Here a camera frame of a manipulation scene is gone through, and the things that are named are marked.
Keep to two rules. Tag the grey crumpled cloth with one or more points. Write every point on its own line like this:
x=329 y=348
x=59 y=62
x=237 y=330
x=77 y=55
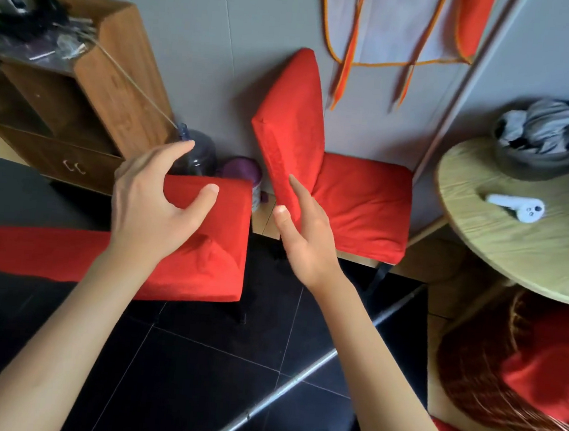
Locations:
x=555 y=125

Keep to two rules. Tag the purple lidded container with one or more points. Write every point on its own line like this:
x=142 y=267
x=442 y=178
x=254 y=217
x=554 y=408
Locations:
x=242 y=172

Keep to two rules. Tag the white handheld device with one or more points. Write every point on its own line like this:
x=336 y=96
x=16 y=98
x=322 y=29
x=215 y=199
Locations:
x=526 y=208

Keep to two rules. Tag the red covered chair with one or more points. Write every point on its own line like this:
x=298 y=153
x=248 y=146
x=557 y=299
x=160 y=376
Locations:
x=210 y=266
x=360 y=204

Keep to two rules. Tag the grey apron with orange trim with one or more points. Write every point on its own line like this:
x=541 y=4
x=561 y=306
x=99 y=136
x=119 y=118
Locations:
x=395 y=24

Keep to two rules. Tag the person's right forearm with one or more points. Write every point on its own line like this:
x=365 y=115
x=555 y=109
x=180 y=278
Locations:
x=374 y=379

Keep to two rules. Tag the person's right hand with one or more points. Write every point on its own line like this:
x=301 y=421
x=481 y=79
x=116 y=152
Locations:
x=309 y=247

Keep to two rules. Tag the metal pole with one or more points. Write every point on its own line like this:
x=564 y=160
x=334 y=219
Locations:
x=311 y=369

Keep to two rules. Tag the brown wicker basket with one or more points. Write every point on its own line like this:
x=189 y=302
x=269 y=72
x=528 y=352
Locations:
x=469 y=373

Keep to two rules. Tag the person's left hand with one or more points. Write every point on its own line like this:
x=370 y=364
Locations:
x=141 y=210

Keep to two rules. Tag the person's left thumb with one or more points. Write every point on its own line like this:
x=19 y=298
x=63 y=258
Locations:
x=201 y=204

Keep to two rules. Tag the brown wooden cabinet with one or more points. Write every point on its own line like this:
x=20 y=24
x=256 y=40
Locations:
x=112 y=83

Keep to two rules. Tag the grey basin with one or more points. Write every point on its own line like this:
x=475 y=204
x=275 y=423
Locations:
x=532 y=165

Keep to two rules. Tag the clear plastic wrappers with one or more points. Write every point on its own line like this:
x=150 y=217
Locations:
x=68 y=42

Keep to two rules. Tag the red cloth in basket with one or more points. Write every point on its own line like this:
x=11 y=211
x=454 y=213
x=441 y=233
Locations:
x=554 y=365

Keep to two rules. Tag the large clear water bottle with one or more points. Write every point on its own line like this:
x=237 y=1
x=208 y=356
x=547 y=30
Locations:
x=200 y=153

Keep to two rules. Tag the thin clear tube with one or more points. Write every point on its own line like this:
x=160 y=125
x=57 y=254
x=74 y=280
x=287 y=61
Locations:
x=127 y=77

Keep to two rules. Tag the person's right thumb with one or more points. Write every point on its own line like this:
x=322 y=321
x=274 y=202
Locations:
x=286 y=223

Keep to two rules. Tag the round wooden table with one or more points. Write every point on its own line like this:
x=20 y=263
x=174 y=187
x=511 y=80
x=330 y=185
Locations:
x=535 y=249

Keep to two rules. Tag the person's left forearm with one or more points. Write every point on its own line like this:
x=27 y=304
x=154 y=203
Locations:
x=49 y=351

